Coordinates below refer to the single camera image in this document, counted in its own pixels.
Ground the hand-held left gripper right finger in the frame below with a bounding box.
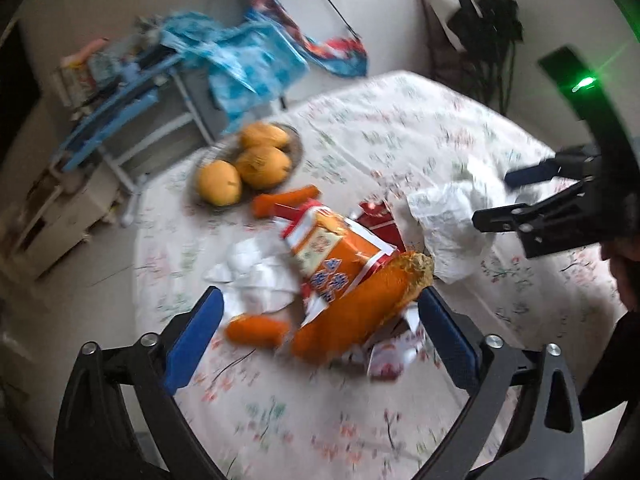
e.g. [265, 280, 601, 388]
[415, 289, 585, 480]

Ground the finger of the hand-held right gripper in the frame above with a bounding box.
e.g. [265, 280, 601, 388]
[504, 144, 601, 189]
[472, 179, 599, 234]

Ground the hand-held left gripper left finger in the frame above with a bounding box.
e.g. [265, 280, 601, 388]
[54, 286, 226, 480]

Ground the white plastic bag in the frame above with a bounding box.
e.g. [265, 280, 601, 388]
[406, 157, 501, 285]

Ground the large orange carrot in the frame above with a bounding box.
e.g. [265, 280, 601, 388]
[290, 251, 435, 365]

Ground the orange snack bag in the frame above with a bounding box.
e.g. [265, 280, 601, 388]
[272, 200, 401, 321]

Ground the person's right forearm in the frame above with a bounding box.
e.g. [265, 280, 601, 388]
[575, 310, 640, 480]

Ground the person's right hand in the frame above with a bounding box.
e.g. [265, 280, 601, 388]
[602, 240, 640, 313]

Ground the red and white wrapper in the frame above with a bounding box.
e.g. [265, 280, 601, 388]
[345, 310, 432, 383]

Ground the orange carrot piece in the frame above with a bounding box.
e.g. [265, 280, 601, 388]
[226, 314, 291, 350]
[251, 185, 321, 218]

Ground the crumpled white tissue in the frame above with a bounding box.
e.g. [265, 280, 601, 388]
[205, 237, 306, 318]

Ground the black folding stand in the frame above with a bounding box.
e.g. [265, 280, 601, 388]
[470, 35, 521, 113]

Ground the black backpack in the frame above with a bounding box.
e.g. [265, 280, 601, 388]
[447, 0, 523, 56]

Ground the yellow mango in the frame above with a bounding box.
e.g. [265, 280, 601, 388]
[240, 123, 290, 150]
[196, 160, 243, 207]
[235, 146, 292, 188]

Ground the white television stand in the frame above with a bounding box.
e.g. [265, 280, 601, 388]
[10, 160, 131, 281]

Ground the wooden chair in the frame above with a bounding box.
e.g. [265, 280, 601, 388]
[410, 0, 481, 86]

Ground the grey bowl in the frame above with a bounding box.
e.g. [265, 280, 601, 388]
[187, 122, 306, 208]

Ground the colourful printed bag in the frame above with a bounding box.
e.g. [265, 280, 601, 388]
[250, 0, 369, 78]

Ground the blue white folding chair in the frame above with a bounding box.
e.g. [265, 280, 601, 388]
[52, 45, 216, 196]

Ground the blue patterned cloth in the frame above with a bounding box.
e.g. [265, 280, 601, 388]
[160, 9, 308, 126]

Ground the row of books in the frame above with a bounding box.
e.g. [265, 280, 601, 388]
[50, 55, 121, 111]

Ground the black flat television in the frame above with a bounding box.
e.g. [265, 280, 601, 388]
[0, 20, 43, 161]

